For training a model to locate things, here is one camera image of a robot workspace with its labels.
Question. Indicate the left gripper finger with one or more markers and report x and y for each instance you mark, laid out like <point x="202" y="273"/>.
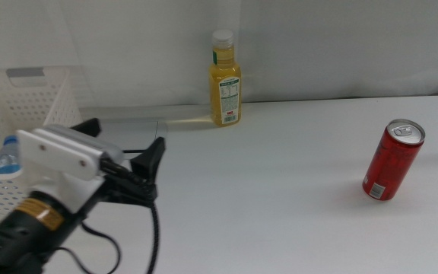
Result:
<point x="89" y="127"/>
<point x="150" y="163"/>

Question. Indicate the small water bottle blue cap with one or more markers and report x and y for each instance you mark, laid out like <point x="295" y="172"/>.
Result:
<point x="8" y="160"/>

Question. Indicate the yellow juice bottle white cap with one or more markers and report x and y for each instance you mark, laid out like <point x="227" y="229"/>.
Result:
<point x="224" y="95"/>

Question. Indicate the red drink can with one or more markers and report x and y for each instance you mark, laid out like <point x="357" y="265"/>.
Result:
<point x="392" y="160"/>

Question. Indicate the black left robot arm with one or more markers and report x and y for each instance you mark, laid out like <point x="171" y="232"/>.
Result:
<point x="13" y="236"/>

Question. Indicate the white backdrop cloth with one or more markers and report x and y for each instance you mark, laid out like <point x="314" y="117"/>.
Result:
<point x="318" y="45"/>

